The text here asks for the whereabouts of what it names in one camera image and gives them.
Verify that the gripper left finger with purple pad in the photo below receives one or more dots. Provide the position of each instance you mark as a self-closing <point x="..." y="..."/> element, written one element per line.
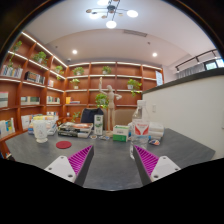
<point x="73" y="168"/>

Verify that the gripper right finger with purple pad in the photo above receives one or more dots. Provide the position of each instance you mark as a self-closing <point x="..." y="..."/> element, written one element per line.
<point x="152" y="167"/>

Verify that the clear plastic water bottle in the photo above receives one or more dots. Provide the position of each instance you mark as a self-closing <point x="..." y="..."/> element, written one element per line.
<point x="140" y="127"/>

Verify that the red round coaster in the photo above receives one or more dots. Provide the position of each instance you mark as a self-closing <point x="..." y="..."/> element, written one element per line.
<point x="63" y="144"/>

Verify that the stack of white books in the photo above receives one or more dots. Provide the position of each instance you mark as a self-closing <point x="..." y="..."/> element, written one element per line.
<point x="156" y="130"/>

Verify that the stack of dark books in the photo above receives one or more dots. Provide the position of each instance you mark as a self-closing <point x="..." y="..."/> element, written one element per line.
<point x="80" y="130"/>

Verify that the green white tissue box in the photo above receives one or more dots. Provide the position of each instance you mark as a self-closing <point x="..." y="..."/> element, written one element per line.
<point x="120" y="133"/>

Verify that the white glass cup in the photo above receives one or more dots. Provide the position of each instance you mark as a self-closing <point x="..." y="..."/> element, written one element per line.
<point x="40" y="131"/>

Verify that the white green carton box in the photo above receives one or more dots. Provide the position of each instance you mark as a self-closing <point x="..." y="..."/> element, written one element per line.
<point x="98" y="124"/>

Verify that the dark blue chair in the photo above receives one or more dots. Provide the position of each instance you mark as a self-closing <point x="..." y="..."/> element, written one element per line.
<point x="89" y="113"/>

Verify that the beige chair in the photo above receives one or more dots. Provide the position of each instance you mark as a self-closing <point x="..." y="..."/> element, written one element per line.
<point x="123" y="116"/>

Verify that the green potted plant on table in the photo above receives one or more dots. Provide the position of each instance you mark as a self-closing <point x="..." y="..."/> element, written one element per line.
<point x="102" y="100"/>

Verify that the wooden artist mannequin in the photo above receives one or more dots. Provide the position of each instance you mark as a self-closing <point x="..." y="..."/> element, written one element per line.
<point x="111" y="107"/>

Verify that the ceiling chandelier lamp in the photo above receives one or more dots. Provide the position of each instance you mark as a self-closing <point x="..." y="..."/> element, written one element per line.
<point x="108" y="9"/>

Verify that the wooden wall bookshelf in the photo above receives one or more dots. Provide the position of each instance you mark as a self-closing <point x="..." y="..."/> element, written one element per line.
<point x="34" y="81"/>

